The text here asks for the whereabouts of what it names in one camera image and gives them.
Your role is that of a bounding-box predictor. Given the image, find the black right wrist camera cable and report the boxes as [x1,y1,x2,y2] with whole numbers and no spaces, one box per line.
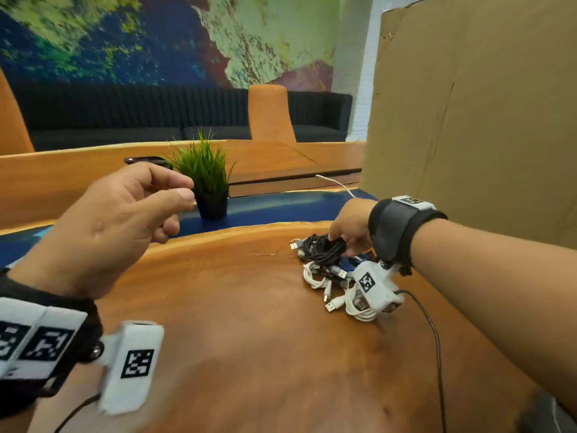
[396,289,448,433]

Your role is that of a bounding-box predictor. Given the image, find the tall orange chair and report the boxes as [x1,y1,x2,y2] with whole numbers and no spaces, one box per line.
[0,67,36,156]

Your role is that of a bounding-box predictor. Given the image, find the black cables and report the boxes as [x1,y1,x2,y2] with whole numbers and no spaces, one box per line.
[299,234,349,266]

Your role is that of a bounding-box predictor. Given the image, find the person's left hand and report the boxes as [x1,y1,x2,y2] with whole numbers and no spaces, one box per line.
[8,162,196,301]

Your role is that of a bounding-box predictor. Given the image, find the black sofa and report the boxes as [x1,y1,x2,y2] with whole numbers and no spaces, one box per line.
[8,81,353,153]

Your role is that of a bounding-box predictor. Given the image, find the green potted plant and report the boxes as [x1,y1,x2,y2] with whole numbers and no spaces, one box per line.
[167,129,236,221]

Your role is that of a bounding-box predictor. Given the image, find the black USB cable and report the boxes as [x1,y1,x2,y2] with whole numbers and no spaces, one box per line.
[317,265,349,281]

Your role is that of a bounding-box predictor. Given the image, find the black left wristband with markers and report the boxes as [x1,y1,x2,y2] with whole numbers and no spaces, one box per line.
[0,268,105,418]

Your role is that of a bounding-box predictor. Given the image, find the black left wrist camera cable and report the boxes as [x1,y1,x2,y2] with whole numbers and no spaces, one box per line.
[53,394,102,433]

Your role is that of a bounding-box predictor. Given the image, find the colourful abstract wall painting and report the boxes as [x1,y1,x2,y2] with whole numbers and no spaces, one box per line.
[0,0,343,91]

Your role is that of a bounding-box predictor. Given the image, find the person's right hand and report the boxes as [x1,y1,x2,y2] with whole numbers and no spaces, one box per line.
[328,198,378,259]

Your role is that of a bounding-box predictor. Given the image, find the black cylinder pot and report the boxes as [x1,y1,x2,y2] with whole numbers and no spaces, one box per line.
[124,156,174,171]

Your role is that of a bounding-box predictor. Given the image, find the person's right forearm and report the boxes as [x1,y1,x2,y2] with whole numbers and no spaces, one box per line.
[410,219,577,420]

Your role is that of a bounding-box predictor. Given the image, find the black right wristband with marker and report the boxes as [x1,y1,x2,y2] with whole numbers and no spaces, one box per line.
[368,195,448,277]

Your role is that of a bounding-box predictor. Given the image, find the long thin white cable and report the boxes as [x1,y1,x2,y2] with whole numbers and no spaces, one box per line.
[315,174,357,199]

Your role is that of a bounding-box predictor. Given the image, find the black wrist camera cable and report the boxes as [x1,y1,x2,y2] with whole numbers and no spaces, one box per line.
[396,289,448,433]
[53,394,102,433]

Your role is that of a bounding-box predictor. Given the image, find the brown cardboard sheet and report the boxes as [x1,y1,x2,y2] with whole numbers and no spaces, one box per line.
[359,0,577,248]

